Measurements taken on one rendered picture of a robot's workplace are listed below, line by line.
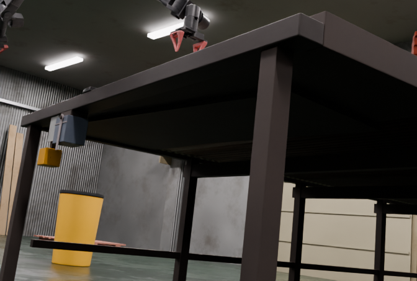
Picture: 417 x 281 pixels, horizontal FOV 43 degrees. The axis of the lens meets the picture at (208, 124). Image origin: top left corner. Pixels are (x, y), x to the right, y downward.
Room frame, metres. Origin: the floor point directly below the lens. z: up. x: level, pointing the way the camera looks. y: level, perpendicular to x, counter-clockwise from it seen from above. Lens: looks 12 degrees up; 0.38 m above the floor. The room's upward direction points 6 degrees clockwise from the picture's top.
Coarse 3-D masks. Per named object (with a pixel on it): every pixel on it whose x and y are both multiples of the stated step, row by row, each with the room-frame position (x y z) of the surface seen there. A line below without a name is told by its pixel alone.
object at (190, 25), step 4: (188, 16) 1.92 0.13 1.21; (192, 16) 1.92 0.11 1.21; (184, 20) 1.94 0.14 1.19; (188, 20) 1.92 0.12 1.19; (192, 20) 1.92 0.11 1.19; (196, 20) 1.93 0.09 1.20; (184, 24) 1.93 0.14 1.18; (188, 24) 1.92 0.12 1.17; (192, 24) 1.92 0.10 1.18; (196, 24) 1.93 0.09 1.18; (180, 28) 1.91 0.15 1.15; (184, 28) 1.89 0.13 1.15; (188, 28) 1.90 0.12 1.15; (192, 28) 1.92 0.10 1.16; (196, 28) 1.93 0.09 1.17; (188, 32) 1.94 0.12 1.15; (192, 32) 1.93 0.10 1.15; (188, 36) 1.95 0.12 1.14
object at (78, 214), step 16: (64, 192) 4.87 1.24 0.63; (80, 192) 4.82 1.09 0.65; (64, 208) 4.86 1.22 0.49; (80, 208) 4.83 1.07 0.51; (96, 208) 4.93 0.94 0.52; (64, 224) 4.85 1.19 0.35; (80, 224) 4.85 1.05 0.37; (96, 224) 4.98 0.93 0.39; (64, 240) 4.85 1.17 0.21; (80, 240) 4.86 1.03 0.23; (64, 256) 4.85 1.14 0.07; (80, 256) 4.88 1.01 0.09
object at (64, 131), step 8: (64, 112) 2.31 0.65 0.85; (72, 112) 2.25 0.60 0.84; (80, 112) 2.27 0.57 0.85; (56, 120) 2.33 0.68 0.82; (64, 120) 2.26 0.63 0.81; (72, 120) 2.24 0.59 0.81; (80, 120) 2.27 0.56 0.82; (88, 120) 2.29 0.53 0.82; (56, 128) 2.32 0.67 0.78; (64, 128) 2.24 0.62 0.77; (72, 128) 2.25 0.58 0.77; (80, 128) 2.27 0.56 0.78; (56, 136) 2.30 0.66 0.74; (64, 136) 2.23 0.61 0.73; (72, 136) 2.25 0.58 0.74; (80, 136) 2.27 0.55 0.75; (56, 144) 2.27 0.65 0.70; (64, 144) 2.31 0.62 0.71; (72, 144) 2.28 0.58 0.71; (80, 144) 2.28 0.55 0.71
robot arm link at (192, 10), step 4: (192, 4) 1.92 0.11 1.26; (188, 8) 1.93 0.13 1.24; (192, 8) 1.92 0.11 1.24; (196, 8) 1.93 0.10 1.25; (188, 12) 1.92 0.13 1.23; (192, 12) 1.92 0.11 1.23; (196, 12) 1.93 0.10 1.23; (200, 12) 1.97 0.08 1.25; (196, 16) 1.93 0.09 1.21; (200, 16) 1.97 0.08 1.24
